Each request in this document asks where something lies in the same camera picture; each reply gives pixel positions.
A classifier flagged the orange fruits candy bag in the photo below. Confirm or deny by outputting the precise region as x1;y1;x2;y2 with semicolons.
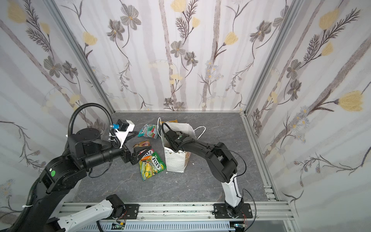
133;140;152;161

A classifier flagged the teal mint candy bag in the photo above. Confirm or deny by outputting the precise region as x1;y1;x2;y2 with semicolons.
138;124;158;139

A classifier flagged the green tea candy bag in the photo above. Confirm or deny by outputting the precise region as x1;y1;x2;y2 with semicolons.
139;150;166;181

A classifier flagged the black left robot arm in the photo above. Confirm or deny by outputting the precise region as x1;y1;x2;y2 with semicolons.
8;128;151;232

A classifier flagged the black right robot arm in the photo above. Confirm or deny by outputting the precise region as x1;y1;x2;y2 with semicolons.
164;130;244;218

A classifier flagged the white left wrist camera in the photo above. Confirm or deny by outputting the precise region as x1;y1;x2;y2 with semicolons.
109;119;135;148

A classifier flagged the black right corrugated cable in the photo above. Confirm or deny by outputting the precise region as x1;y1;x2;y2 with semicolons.
160;122;186;151

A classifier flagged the black corrugated cable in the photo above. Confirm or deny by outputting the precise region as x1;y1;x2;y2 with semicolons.
68;102;115;137
160;122;186;151

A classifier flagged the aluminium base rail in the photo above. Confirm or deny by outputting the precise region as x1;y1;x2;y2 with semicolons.
57;201;296;232

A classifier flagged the black left corrugated cable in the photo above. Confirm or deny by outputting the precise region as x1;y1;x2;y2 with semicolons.
68;102;115;137

